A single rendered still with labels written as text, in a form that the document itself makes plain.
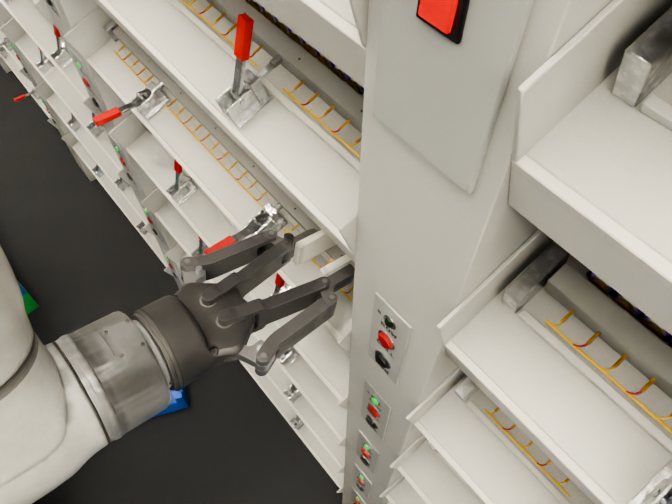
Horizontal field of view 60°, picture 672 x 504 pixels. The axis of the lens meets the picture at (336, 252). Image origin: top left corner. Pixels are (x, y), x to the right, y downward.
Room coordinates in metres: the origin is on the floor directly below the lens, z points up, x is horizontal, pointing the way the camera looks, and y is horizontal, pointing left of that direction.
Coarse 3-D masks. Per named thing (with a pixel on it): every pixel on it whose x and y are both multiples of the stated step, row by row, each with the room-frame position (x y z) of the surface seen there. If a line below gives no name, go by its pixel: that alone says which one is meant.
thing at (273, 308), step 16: (304, 288) 0.26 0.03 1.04; (320, 288) 0.26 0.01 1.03; (256, 304) 0.23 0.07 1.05; (272, 304) 0.24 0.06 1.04; (288, 304) 0.24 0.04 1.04; (304, 304) 0.25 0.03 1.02; (224, 320) 0.21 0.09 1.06; (240, 320) 0.22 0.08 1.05; (256, 320) 0.23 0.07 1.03; (272, 320) 0.23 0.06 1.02
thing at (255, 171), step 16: (128, 48) 0.68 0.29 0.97; (144, 64) 0.65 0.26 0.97; (160, 80) 0.61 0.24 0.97; (176, 96) 0.58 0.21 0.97; (192, 112) 0.55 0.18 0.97; (208, 128) 0.52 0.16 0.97; (224, 144) 0.50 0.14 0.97; (240, 160) 0.47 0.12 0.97; (240, 176) 0.46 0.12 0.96; (256, 176) 0.45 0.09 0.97; (272, 192) 0.42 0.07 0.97; (288, 208) 0.40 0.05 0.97; (304, 224) 0.38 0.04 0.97; (336, 256) 0.33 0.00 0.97; (352, 288) 0.30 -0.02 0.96
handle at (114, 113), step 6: (138, 96) 0.59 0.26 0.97; (132, 102) 0.58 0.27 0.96; (138, 102) 0.59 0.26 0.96; (114, 108) 0.57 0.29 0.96; (120, 108) 0.57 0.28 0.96; (126, 108) 0.57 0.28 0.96; (132, 108) 0.58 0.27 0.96; (102, 114) 0.56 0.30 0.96; (108, 114) 0.56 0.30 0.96; (114, 114) 0.56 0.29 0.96; (120, 114) 0.56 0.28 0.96; (96, 120) 0.55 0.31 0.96; (102, 120) 0.55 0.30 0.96; (108, 120) 0.55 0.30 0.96
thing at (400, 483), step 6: (396, 480) 0.18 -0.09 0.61; (402, 480) 0.19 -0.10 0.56; (390, 486) 0.17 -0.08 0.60; (396, 486) 0.18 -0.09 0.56; (402, 486) 0.18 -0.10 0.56; (408, 486) 0.18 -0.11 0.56; (384, 492) 0.16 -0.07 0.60; (390, 492) 0.17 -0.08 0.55; (396, 492) 0.17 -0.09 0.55; (402, 492) 0.17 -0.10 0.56; (408, 492) 0.17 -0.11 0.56; (414, 492) 0.17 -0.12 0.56; (390, 498) 0.16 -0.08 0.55; (396, 498) 0.16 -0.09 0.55; (402, 498) 0.16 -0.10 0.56; (408, 498) 0.16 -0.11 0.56; (414, 498) 0.16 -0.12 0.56; (420, 498) 0.16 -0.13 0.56
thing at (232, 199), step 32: (96, 32) 0.72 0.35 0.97; (96, 64) 0.69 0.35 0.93; (128, 64) 0.68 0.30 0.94; (128, 96) 0.62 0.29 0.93; (160, 128) 0.56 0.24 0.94; (192, 128) 0.55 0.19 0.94; (192, 160) 0.50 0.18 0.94; (224, 160) 0.49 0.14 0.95; (224, 192) 0.45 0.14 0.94; (256, 192) 0.44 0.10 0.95; (288, 224) 0.39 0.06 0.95; (320, 256) 0.35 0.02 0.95
